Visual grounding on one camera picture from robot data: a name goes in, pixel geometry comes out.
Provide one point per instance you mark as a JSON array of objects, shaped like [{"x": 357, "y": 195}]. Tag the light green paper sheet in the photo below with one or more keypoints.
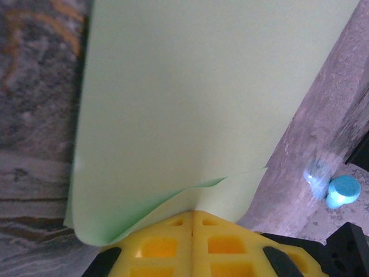
[{"x": 187, "y": 101}]

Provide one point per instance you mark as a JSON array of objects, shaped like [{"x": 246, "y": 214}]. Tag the black and grey chessboard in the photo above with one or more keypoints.
[{"x": 361, "y": 155}]

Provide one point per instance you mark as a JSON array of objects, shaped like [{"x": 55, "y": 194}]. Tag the light blue marker pen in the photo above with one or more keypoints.
[{"x": 344, "y": 189}]

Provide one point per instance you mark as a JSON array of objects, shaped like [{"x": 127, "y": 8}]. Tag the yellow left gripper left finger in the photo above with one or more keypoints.
[{"x": 161, "y": 248}]

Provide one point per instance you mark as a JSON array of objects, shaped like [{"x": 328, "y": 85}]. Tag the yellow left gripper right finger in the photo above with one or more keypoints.
[{"x": 225, "y": 248}]

